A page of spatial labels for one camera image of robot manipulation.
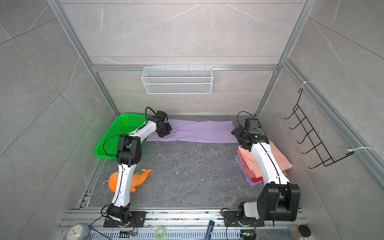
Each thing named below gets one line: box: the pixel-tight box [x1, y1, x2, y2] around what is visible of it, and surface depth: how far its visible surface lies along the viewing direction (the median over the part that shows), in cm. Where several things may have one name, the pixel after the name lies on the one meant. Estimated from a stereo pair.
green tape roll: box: [155, 226, 166, 240], surface depth 71 cm
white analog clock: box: [66, 223, 90, 240], surface depth 68 cm
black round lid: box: [299, 224, 312, 237], surface depth 64 cm
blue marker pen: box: [204, 220, 215, 240], surface depth 70 cm
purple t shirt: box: [146, 119, 238, 144], surface depth 112 cm
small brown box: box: [288, 226, 302, 238], surface depth 67 cm
